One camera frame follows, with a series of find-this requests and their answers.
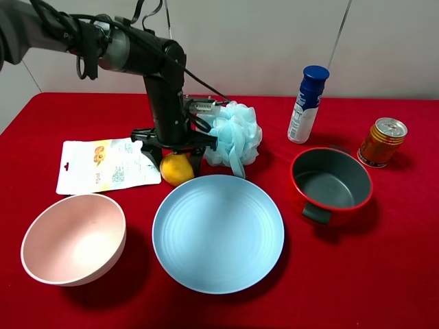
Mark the light blue plate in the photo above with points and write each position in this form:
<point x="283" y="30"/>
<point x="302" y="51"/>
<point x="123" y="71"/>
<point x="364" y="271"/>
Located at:
<point x="218" y="234"/>

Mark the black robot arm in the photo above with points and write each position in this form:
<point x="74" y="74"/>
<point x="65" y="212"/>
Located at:
<point x="100" y="42"/>

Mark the light blue bath loofah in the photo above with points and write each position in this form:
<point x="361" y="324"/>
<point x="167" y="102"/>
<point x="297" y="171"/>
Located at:
<point x="238" y="137"/>

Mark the red tablecloth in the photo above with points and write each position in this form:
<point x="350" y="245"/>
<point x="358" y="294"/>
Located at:
<point x="379" y="271"/>

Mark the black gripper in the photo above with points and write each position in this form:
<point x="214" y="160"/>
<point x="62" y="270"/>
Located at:
<point x="172" y="127"/>

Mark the white snack pouch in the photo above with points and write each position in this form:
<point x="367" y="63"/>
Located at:
<point x="105" y="165"/>

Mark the gold drink can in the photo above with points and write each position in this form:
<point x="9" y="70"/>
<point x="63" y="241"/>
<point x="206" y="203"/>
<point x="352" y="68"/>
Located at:
<point x="385" y="136"/>

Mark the pink bowl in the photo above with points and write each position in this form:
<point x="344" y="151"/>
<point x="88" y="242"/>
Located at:
<point x="74" y="241"/>

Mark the red pot with grey inside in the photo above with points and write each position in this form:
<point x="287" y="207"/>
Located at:
<point x="327" y="186"/>

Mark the yellow lemon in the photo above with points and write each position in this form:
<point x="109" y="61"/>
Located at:
<point x="176" y="169"/>

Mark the blue and white bottle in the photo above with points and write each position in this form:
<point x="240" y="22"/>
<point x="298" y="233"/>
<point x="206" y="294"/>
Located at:
<point x="307" y="103"/>

